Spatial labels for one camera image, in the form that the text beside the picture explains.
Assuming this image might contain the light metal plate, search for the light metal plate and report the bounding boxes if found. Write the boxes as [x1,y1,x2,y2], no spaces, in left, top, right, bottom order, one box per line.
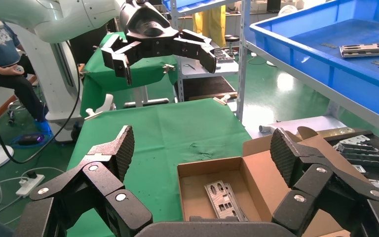
[333,134,372,147]

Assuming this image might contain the dark shelf board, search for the dark shelf board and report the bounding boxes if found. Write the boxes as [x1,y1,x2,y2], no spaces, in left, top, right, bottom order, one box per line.
[182,76,238,101]

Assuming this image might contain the seated person hand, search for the seated person hand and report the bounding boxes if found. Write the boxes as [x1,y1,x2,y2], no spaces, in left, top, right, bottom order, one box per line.
[7,65,25,77]

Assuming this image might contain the blue bin on rack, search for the blue bin on rack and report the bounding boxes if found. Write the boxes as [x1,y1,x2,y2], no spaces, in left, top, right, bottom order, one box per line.
[162,0,239,15]

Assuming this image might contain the blue plastic tray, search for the blue plastic tray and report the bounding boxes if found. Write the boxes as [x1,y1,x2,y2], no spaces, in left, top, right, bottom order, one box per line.
[249,0,379,124]

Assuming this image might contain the yellow hanging cloth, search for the yellow hanging cloth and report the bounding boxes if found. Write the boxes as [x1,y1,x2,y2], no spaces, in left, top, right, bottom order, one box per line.
[192,4,227,48]

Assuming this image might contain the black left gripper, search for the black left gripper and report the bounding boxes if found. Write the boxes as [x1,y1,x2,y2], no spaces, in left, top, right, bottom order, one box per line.
[101,0,217,86]

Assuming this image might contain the white desk fan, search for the white desk fan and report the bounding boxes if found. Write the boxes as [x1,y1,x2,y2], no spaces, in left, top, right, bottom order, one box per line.
[277,4,299,18]

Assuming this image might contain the white pipe fitting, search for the white pipe fitting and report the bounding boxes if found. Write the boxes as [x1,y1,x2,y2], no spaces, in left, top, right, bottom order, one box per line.
[259,124,277,134]

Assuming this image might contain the dark ribbed metal brackets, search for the dark ribbed metal brackets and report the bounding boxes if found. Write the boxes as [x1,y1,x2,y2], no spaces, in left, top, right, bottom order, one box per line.
[336,144,379,168]

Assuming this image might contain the metal part on shelf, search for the metal part on shelf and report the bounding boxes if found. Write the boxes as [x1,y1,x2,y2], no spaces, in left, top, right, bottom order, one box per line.
[214,48,236,64]

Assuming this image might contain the black round stool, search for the black round stool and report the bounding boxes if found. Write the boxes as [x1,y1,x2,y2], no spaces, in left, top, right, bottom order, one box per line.
[224,34,240,56]

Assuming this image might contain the black device purple light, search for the black device purple light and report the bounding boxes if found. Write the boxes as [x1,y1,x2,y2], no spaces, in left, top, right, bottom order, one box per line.
[17,133,45,147]

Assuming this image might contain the open brown cardboard box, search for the open brown cardboard box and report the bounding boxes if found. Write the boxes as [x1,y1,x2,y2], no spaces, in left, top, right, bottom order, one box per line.
[177,126,379,237]

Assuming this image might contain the white power strip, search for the white power strip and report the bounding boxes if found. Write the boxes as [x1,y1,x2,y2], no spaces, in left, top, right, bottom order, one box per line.
[15,173,45,199]

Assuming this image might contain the grey background shelf rack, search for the grey background shelf rack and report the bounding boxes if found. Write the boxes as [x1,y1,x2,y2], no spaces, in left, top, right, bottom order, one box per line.
[169,0,242,103]

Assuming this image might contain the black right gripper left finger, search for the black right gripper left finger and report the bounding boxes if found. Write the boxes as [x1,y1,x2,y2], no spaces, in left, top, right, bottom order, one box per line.
[29,125,153,237]

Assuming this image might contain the office chair base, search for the office chair base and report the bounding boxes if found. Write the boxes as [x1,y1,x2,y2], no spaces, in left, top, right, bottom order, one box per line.
[6,98,28,127]

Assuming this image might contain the seated person blue shirt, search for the seated person blue shirt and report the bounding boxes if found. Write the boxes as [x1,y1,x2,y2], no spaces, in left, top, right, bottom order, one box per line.
[0,15,53,135]

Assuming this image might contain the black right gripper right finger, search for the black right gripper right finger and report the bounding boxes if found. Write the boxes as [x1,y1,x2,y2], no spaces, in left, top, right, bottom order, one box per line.
[270,127,379,237]

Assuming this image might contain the green covered side table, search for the green covered side table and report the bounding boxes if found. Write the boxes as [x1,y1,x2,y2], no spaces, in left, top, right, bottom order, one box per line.
[79,32,179,118]

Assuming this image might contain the black monitor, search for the black monitor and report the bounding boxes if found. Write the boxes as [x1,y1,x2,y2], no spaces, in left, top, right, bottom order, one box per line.
[266,0,282,14]

